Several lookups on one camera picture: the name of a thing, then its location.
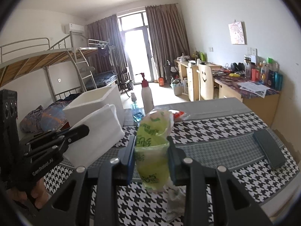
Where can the clear water bottle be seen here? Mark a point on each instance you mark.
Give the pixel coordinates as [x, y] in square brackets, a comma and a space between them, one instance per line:
[247, 66]

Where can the wooden desk with patterned cover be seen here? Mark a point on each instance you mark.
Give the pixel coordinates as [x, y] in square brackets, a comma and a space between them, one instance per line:
[258, 106]

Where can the metal bed ladder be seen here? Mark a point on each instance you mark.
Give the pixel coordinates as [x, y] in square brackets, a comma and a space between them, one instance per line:
[84, 70]

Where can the printed papers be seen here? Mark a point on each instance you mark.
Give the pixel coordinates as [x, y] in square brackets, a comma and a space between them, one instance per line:
[254, 88]

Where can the blue checked bedding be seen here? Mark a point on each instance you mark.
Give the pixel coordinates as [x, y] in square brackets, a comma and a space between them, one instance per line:
[104, 78]

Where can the dark grey case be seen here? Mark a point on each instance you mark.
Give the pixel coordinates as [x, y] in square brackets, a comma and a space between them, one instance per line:
[269, 149]

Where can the dark hanging clothes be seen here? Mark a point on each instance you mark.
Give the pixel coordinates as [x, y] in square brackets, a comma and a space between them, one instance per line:
[103, 50]

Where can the black headphones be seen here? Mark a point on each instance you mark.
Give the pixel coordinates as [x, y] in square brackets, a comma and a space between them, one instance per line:
[237, 67]

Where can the black folding chair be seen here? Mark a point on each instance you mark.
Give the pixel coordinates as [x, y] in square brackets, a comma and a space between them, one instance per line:
[125, 82]

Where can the plain wooden desk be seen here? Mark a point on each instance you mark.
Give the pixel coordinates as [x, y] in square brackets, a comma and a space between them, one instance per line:
[191, 82]

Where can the red snack packet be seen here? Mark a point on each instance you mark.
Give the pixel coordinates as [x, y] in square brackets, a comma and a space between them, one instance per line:
[178, 115]

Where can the green box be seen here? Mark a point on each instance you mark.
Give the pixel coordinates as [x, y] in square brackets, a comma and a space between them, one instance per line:
[203, 56]

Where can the red box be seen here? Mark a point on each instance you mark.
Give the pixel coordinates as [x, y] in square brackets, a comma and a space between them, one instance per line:
[255, 74]

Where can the white wall box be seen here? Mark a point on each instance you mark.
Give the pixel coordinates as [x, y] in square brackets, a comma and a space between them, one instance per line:
[251, 51]

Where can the wooden chair with smiley face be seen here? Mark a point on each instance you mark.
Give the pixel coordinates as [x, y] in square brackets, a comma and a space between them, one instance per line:
[205, 82]

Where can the yellow green plastic bag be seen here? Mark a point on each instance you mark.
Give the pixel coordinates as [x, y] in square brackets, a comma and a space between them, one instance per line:
[152, 134]

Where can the glass balcony door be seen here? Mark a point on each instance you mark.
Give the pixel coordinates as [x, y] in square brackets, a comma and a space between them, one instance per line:
[136, 51]

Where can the blue liquid bottle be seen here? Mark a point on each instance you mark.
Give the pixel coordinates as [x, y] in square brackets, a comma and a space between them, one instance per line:
[136, 115]

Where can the yellow desk item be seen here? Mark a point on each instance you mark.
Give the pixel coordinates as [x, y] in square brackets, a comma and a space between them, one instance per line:
[234, 74]

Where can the cartoon wall picture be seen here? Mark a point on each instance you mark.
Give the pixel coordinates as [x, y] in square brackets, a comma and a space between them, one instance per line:
[237, 33]

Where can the white foam box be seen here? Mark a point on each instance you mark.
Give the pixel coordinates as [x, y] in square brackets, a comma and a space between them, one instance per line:
[94, 96]

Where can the white spray bottle red pump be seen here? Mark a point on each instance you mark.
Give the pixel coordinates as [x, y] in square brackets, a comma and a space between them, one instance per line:
[147, 94]

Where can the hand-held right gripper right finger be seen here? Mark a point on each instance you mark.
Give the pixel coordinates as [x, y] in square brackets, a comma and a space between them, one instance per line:
[172, 164]

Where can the houndstooth tablecloth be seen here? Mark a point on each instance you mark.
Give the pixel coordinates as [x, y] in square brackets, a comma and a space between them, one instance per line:
[218, 136]

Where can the teal bottle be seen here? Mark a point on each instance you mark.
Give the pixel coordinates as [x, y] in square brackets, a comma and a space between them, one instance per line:
[278, 81]

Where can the person's left hand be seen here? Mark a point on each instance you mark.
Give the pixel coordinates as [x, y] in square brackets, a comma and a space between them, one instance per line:
[37, 195]

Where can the filled waste bucket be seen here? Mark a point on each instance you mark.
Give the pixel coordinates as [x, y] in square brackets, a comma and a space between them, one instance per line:
[177, 88]

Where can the metal bunk bed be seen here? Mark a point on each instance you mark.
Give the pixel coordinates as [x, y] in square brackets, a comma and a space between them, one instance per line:
[110, 80]
[35, 61]

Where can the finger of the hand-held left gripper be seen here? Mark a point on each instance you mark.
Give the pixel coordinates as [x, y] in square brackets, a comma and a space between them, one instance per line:
[70, 133]

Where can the blue patterned quilt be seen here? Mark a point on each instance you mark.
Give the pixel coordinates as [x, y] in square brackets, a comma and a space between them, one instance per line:
[47, 117]

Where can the orange floor box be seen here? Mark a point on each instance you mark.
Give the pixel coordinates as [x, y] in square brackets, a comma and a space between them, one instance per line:
[161, 81]

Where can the white air conditioner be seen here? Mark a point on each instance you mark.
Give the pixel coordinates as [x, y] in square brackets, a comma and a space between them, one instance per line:
[74, 28]

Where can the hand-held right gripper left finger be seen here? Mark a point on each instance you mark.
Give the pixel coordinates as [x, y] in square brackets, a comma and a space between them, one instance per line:
[130, 160]

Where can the brown curtain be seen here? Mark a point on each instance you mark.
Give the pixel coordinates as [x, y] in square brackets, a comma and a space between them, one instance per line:
[167, 42]
[101, 35]

